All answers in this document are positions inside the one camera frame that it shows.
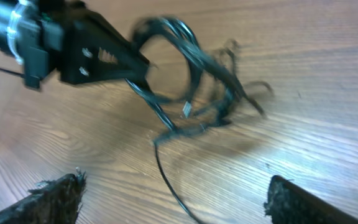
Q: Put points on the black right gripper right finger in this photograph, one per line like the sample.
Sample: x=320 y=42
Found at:
x=288 y=203

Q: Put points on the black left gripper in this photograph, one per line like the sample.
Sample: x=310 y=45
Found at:
x=88 y=49

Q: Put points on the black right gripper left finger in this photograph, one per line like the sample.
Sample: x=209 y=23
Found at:
x=58 y=201

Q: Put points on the black USB-C cable silver plug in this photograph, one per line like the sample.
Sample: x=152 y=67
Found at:
x=184 y=40

